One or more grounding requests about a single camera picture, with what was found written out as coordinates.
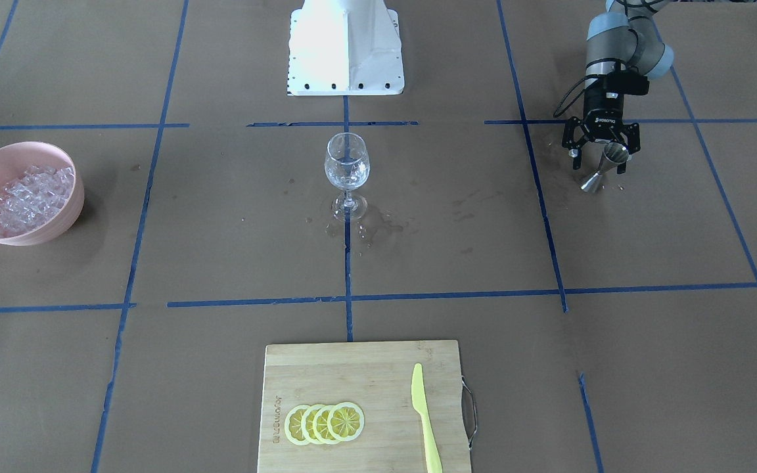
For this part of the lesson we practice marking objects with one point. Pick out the lemon slice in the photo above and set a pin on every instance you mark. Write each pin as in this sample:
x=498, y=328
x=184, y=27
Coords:
x=320, y=425
x=307, y=425
x=345, y=421
x=293, y=425

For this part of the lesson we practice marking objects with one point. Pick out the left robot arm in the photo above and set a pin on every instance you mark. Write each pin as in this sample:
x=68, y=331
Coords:
x=624, y=53

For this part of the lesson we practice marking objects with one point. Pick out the clear wine glass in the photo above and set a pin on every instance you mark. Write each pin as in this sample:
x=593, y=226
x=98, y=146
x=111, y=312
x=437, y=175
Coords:
x=347, y=167

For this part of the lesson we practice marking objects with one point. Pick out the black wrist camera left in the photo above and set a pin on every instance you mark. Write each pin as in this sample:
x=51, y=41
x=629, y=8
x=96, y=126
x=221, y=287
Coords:
x=626, y=82

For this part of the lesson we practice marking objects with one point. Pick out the pink bowl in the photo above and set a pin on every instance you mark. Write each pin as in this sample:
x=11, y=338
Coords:
x=14, y=159

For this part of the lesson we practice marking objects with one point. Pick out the yellow plastic knife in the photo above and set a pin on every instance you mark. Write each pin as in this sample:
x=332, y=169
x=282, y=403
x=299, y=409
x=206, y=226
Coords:
x=432, y=458

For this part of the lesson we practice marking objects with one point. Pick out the steel double jigger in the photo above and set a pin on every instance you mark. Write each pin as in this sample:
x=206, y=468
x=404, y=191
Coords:
x=613, y=156

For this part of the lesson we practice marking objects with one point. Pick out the pile of clear ice cubes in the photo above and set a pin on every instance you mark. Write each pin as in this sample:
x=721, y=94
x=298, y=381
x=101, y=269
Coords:
x=34, y=198

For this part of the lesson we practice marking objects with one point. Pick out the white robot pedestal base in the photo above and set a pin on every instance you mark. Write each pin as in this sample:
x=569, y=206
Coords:
x=345, y=48

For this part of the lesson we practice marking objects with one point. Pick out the bamboo cutting board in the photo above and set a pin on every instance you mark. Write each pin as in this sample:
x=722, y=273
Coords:
x=375, y=376

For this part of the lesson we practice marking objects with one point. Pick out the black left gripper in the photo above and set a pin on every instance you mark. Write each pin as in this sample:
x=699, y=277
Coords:
x=600, y=110

